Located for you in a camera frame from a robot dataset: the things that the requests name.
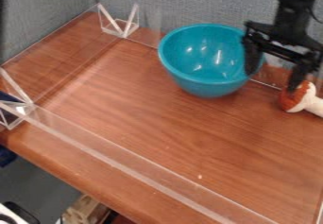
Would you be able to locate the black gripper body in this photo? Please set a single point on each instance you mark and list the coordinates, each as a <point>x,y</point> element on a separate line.
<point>284,38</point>

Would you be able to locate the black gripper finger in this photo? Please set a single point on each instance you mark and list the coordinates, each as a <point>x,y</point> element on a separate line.
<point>252,57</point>
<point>299,72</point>

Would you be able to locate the brown and white plush mushroom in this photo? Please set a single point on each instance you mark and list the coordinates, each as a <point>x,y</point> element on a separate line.
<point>302,99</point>

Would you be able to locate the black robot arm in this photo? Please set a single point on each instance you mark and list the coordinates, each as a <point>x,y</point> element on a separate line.
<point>286,40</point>

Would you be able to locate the blue plastic bowl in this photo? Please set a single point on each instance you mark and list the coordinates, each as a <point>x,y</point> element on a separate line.
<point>203,57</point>

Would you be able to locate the clear acrylic back barrier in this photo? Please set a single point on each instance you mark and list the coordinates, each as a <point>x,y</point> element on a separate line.
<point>271,75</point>

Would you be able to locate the clear acrylic barrier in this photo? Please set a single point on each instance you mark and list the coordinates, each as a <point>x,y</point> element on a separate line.
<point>271,75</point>
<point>122,179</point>

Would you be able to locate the clear acrylic front barrier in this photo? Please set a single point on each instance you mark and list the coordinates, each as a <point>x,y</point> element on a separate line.
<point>122,179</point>

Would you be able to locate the wooden block under table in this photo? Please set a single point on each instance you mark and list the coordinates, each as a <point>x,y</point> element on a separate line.
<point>86,211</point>

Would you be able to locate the black and white device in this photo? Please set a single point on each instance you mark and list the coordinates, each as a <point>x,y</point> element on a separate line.
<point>12,214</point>

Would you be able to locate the clear acrylic corner bracket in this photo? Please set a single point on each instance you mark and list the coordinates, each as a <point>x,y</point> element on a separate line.
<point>118,27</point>

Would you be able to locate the clear acrylic left bracket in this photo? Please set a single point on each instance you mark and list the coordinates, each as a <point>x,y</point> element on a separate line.
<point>16,104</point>

